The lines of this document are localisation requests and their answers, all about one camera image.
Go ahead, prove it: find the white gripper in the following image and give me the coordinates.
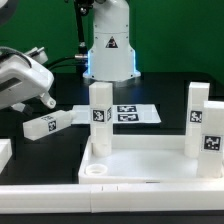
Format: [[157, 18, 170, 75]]
[[0, 55, 56, 116]]

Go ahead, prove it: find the white desk top tray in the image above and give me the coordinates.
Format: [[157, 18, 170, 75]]
[[78, 135, 224, 184]]

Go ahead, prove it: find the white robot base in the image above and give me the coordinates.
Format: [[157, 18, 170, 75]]
[[83, 0, 141, 85]]

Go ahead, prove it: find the white left barrier block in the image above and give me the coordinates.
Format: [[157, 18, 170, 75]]
[[0, 139, 12, 173]]

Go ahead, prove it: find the white marker sheet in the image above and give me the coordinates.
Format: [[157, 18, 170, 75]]
[[71, 104, 161, 124]]

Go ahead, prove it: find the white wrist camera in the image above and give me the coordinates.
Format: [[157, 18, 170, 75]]
[[26, 47, 48, 64]]

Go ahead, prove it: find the black camera stand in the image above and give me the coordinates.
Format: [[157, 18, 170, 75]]
[[65, 0, 94, 64]]

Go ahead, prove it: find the white front barrier rail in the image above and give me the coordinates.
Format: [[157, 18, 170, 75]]
[[0, 182, 224, 214]]

